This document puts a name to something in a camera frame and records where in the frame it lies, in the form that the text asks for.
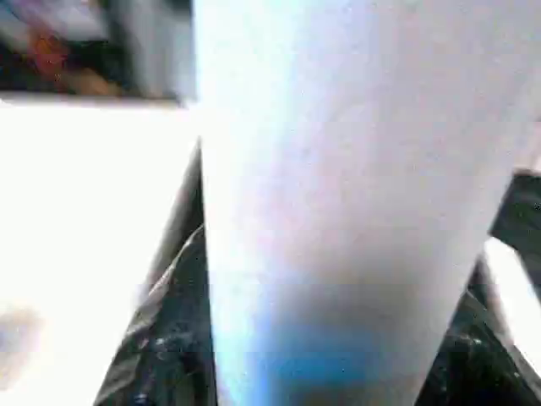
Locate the white plastic table leg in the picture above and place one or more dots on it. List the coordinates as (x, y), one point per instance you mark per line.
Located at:
(338, 169)

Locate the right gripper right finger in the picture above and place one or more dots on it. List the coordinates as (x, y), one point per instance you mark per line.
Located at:
(486, 364)

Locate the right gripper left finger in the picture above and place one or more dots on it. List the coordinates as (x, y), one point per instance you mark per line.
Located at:
(173, 338)

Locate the black work mat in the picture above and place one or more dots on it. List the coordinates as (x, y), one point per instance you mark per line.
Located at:
(193, 186)

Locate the white plastic table top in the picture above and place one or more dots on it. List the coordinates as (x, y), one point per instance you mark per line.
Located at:
(68, 237)

